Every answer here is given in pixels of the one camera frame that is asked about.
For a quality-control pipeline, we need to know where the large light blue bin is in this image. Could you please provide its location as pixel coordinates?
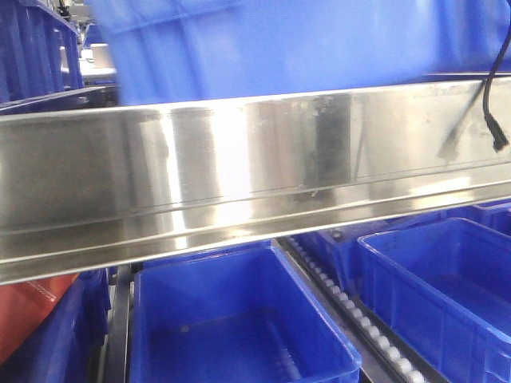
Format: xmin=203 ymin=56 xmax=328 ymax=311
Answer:
xmin=90 ymin=1 xmax=510 ymax=105

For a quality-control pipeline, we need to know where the lower middle blue bin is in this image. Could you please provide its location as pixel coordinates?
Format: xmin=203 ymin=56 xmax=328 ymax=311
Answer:
xmin=129 ymin=246 xmax=362 ymax=382

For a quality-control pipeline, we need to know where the lower right blue bin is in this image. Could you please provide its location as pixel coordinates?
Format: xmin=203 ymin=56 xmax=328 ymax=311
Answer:
xmin=357 ymin=218 xmax=510 ymax=382

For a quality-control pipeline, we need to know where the white roller track strip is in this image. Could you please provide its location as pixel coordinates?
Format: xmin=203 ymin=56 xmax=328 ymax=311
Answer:
xmin=278 ymin=236 xmax=430 ymax=382

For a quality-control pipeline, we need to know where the lower left blue bin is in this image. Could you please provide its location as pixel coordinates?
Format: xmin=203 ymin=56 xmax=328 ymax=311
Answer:
xmin=1 ymin=270 xmax=111 ymax=382

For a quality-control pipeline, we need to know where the red snack package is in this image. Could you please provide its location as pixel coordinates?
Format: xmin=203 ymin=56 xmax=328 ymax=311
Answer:
xmin=1 ymin=273 xmax=79 ymax=364

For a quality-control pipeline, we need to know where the upper left blue bin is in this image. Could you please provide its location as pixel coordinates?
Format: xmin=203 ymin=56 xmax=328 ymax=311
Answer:
xmin=1 ymin=1 xmax=84 ymax=103

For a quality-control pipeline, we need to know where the stainless steel shelf rail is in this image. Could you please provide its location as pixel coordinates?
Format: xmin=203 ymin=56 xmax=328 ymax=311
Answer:
xmin=1 ymin=81 xmax=510 ymax=284

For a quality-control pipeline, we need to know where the dark metal divider rail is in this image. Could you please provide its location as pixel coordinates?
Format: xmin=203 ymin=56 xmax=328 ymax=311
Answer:
xmin=104 ymin=265 xmax=132 ymax=382

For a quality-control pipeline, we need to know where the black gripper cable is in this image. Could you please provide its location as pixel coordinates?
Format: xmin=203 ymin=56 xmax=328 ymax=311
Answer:
xmin=481 ymin=34 xmax=511 ymax=152

